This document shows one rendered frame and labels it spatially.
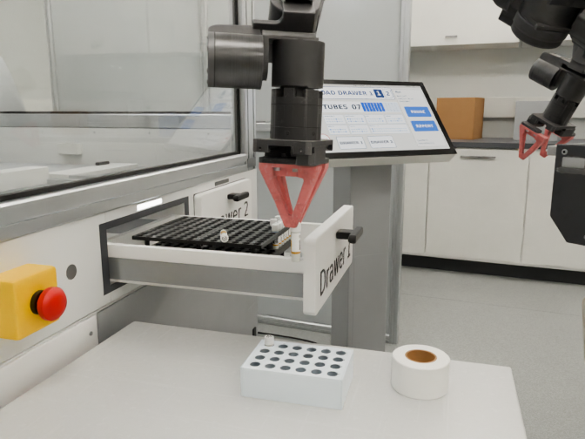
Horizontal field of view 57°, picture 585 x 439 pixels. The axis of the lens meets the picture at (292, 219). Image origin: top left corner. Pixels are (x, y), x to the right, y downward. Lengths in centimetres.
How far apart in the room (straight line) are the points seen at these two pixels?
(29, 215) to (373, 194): 126
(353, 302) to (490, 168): 207
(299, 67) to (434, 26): 358
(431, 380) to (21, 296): 48
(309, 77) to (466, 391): 42
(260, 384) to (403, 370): 17
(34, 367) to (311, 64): 52
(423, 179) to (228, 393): 320
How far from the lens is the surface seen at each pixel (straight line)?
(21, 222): 74
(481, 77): 444
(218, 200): 121
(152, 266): 85
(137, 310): 98
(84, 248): 85
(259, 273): 78
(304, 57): 58
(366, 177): 179
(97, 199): 87
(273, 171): 60
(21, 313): 70
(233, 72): 58
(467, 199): 377
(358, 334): 192
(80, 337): 87
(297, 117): 58
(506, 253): 383
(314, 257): 73
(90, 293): 87
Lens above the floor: 110
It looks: 11 degrees down
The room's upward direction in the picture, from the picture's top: straight up
